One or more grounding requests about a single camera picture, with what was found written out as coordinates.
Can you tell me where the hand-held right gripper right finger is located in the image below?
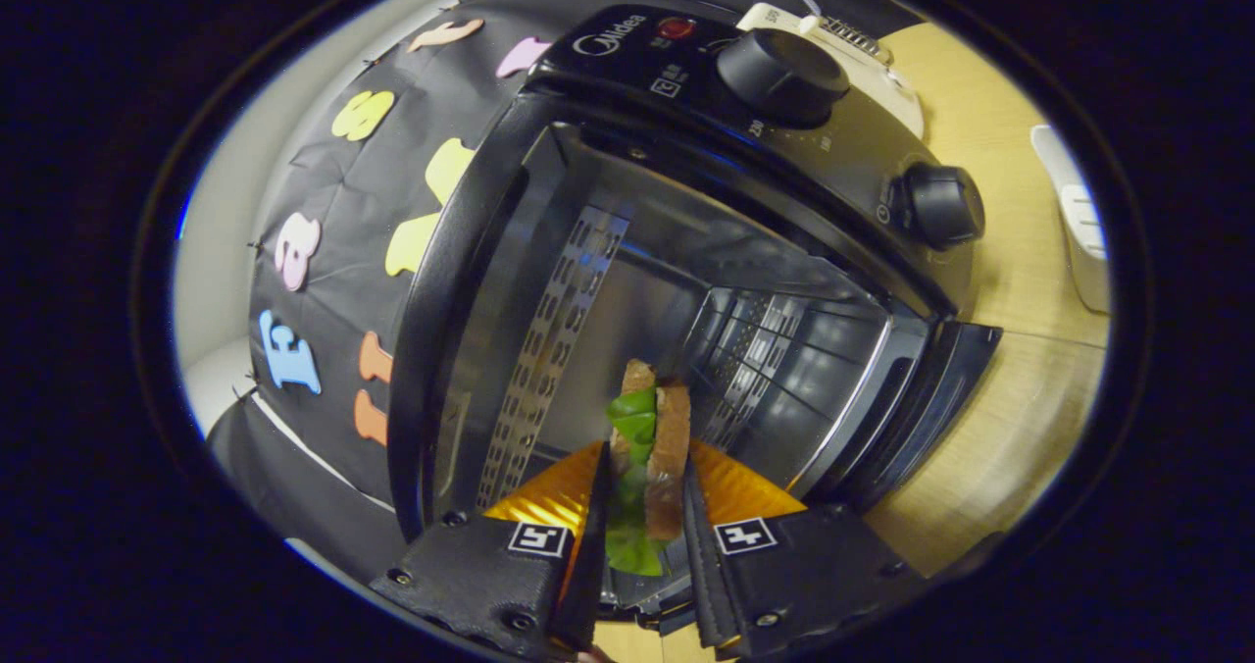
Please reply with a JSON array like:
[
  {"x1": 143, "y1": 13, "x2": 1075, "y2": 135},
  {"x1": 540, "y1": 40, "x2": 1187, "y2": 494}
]
[{"x1": 681, "y1": 437, "x2": 929, "y2": 660}]

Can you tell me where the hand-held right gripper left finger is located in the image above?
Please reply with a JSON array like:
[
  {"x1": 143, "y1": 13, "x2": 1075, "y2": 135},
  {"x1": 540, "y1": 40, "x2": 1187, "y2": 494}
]
[{"x1": 371, "y1": 441, "x2": 615, "y2": 657}]

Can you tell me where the lettuce sandwich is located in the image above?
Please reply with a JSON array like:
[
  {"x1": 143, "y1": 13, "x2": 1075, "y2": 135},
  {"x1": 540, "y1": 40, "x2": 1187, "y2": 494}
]
[{"x1": 604, "y1": 358, "x2": 693, "y2": 577}]

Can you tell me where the black electric oven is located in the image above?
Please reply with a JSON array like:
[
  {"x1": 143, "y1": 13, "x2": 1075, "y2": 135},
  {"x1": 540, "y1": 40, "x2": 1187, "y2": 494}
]
[{"x1": 387, "y1": 4, "x2": 1004, "y2": 635}]

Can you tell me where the small white dish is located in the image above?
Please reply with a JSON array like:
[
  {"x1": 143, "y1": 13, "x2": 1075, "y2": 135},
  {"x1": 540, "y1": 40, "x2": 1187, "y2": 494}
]
[{"x1": 1029, "y1": 124, "x2": 1115, "y2": 316}]

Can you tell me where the white toaster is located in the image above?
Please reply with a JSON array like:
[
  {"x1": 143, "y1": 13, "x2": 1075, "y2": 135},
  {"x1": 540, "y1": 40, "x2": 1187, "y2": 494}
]
[{"x1": 735, "y1": 1, "x2": 926, "y2": 140}]

